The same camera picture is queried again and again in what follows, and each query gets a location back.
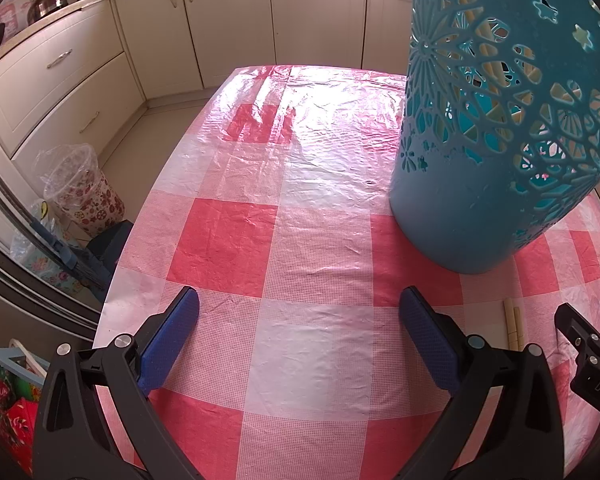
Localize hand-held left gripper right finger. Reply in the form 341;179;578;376
399;286;565;480

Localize blue-grey chair frame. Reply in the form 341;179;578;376
0;337;48;378

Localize floral plastic bag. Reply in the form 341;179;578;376
10;200;88;293

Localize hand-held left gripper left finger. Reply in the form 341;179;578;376
32;286;200;480

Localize teal perforated plastic basket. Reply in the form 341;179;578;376
389;0;600;275

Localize dark stool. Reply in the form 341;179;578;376
85;219;136;291

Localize cream drawer cabinet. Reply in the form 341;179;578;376
0;0;148;161

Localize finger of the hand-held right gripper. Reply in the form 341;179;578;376
555;303;600;361

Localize steel kettle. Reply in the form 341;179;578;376
27;0;70;20

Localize pink checked plastic tablecloth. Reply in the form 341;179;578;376
92;64;600;480

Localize floral trash bin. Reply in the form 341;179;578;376
42;142;127;237

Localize grey refrigerator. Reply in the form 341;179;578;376
0;105;103;346

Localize cream door cabinets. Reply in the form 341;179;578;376
111;0;413;101

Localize red floral bag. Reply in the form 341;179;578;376
0;360;43;476

